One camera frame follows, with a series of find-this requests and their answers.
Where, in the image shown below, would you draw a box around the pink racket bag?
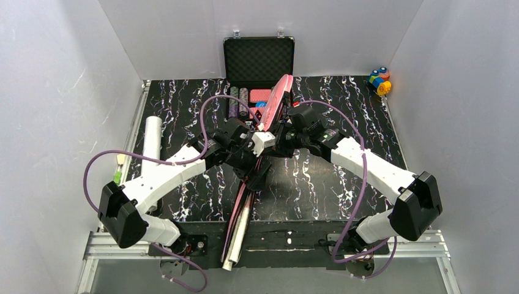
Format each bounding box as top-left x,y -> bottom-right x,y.
221,74 -> 293,271

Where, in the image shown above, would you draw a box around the white shuttlecock tube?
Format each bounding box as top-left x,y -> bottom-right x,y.
141,116 -> 162,213

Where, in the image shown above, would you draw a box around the pink badminton racket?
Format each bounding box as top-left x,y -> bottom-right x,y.
222,193 -> 254,271

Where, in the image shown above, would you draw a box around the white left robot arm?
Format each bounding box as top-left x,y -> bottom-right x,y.
98,121 -> 275,249

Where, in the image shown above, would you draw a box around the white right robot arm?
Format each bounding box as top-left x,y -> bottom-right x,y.
264,105 -> 442,250

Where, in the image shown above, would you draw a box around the black poker chip case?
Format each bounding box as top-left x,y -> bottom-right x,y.
223,37 -> 295,101

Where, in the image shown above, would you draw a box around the colourful toy blocks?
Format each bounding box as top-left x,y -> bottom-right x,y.
368,67 -> 392,96

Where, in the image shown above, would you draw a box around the beige wooden block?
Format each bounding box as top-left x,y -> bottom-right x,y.
116,154 -> 126,166

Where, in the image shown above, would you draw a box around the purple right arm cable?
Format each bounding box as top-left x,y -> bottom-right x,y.
297,99 -> 399,281

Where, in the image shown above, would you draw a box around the green clip on rail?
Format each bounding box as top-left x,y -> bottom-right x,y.
113,171 -> 122,185

